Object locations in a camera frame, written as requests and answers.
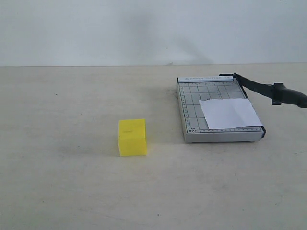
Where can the yellow cube block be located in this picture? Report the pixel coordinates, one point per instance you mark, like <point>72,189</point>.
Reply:
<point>132,137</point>

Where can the white paper sheet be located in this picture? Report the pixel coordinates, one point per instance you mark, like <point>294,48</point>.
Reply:
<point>229,113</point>

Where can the black cutter blade arm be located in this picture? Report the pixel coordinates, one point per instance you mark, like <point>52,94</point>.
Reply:
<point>277,92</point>

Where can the grey paper cutter base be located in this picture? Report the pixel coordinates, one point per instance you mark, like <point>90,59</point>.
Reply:
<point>190,90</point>

